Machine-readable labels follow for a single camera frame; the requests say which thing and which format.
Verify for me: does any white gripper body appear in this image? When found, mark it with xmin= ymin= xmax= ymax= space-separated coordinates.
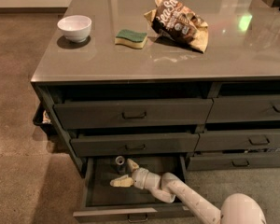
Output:
xmin=132 ymin=168 xmax=161 ymax=190

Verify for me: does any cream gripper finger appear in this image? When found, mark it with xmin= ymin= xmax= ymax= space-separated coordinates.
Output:
xmin=110 ymin=175 xmax=133 ymax=188
xmin=127 ymin=159 xmax=139 ymax=172

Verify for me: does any silver redbull can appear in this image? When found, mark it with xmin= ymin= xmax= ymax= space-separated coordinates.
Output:
xmin=115 ymin=156 xmax=126 ymax=175

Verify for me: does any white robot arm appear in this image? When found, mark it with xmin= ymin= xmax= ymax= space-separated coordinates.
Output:
xmin=110 ymin=159 xmax=267 ymax=224

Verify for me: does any open bottom left drawer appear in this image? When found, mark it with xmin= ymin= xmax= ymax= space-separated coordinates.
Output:
xmin=73 ymin=157 xmax=192 ymax=224

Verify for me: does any middle left drawer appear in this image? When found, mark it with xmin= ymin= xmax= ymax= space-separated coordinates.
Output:
xmin=71 ymin=133 xmax=199 ymax=157

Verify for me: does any dark grey drawer cabinet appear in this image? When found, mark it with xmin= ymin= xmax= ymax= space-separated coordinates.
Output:
xmin=32 ymin=0 xmax=280 ymax=169

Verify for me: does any top left drawer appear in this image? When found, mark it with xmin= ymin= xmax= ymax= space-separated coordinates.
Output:
xmin=54 ymin=99 xmax=212 ymax=130

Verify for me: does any top right drawer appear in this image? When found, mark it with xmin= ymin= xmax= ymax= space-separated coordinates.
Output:
xmin=207 ymin=95 xmax=280 ymax=123

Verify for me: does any middle right drawer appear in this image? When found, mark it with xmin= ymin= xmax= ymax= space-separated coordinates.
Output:
xmin=196 ymin=129 xmax=280 ymax=151

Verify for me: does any bottom right drawer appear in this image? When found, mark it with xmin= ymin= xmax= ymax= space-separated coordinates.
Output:
xmin=188 ymin=152 xmax=280 ymax=171

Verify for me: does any black side basket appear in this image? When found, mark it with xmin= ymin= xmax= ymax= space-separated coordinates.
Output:
xmin=33 ymin=105 xmax=55 ymax=136

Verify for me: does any green and yellow sponge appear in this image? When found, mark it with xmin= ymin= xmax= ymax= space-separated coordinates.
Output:
xmin=115 ymin=29 xmax=147 ymax=49

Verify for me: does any white ceramic bowl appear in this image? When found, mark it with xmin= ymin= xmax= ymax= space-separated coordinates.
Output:
xmin=57 ymin=15 xmax=92 ymax=43

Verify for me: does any brown snack chip bag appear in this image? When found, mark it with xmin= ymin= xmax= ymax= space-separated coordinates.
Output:
xmin=144 ymin=0 xmax=208 ymax=53

